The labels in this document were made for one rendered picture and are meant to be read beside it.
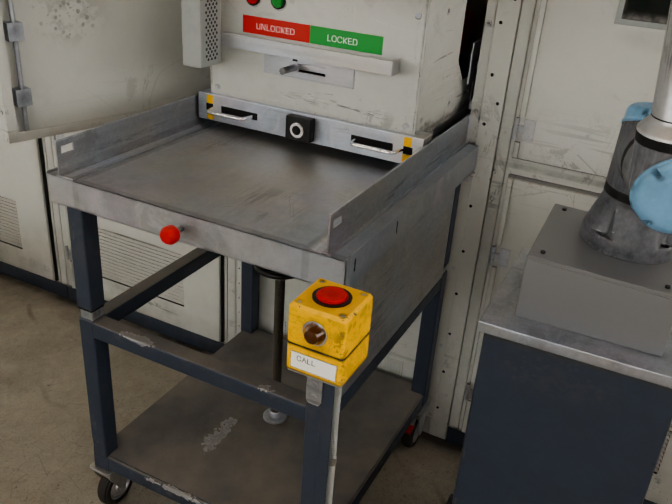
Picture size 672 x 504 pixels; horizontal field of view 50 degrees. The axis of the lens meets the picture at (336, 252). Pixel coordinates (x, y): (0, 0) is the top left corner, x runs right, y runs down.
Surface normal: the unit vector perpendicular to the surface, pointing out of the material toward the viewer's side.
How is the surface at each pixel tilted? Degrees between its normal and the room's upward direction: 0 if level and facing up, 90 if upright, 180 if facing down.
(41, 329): 0
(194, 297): 90
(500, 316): 0
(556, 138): 90
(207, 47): 90
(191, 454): 0
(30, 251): 91
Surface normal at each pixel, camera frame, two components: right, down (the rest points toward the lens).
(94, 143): 0.89, 0.25
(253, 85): -0.46, 0.37
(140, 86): 0.73, 0.35
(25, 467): 0.07, -0.89
